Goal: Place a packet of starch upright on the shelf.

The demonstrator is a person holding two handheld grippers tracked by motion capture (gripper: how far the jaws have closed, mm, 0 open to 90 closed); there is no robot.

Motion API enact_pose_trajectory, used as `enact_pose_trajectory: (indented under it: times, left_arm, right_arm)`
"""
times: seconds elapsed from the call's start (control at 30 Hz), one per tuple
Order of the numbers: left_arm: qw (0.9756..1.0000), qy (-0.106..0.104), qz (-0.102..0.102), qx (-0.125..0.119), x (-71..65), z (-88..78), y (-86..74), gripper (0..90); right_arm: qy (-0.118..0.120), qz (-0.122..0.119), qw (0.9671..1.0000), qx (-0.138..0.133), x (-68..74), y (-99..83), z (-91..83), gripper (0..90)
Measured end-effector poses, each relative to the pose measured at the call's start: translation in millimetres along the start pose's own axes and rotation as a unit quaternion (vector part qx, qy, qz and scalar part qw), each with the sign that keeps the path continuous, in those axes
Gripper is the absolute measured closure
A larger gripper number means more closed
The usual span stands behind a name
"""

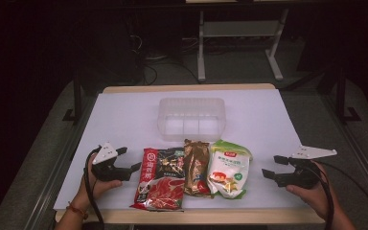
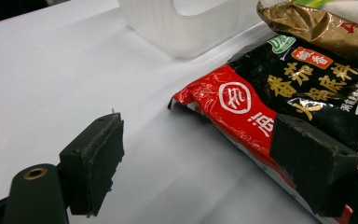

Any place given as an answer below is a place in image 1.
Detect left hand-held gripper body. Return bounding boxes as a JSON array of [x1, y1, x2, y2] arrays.
[[90, 142, 133, 183]]

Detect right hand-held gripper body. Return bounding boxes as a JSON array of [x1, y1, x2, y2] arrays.
[[276, 145, 338, 190]]

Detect red and black food packet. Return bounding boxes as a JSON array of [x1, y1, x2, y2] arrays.
[[129, 147, 187, 213]]

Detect white and green food packet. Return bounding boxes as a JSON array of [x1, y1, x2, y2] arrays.
[[206, 139, 254, 201]]

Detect golden brown snack packet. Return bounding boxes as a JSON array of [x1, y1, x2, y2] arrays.
[[182, 138, 213, 198]]

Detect clear plastic container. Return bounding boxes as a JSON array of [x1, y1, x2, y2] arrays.
[[156, 97, 227, 143]]

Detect person's left hand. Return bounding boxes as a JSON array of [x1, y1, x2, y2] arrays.
[[77, 155, 124, 209]]

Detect person's right hand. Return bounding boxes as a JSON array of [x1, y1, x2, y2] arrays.
[[285, 161, 337, 220]]

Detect white table mat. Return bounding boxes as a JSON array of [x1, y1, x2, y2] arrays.
[[53, 88, 330, 212]]

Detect black metal stand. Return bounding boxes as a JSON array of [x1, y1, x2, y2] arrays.
[[334, 65, 362, 125], [61, 71, 84, 125]]

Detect left hand-held gripper cable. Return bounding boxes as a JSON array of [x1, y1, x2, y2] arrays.
[[83, 145, 105, 230]]

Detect red string bracelet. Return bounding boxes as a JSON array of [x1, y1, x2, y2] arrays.
[[65, 200, 89, 220]]

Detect grey metal rail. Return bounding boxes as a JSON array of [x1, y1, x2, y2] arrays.
[[23, 95, 97, 230], [317, 94, 368, 209]]

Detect thin black cable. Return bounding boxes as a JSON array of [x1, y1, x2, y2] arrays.
[[317, 159, 368, 230]]

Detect black floor cables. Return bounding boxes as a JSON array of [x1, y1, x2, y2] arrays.
[[126, 33, 203, 86]]

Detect white metal desk frame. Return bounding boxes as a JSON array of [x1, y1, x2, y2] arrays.
[[196, 9, 290, 82]]

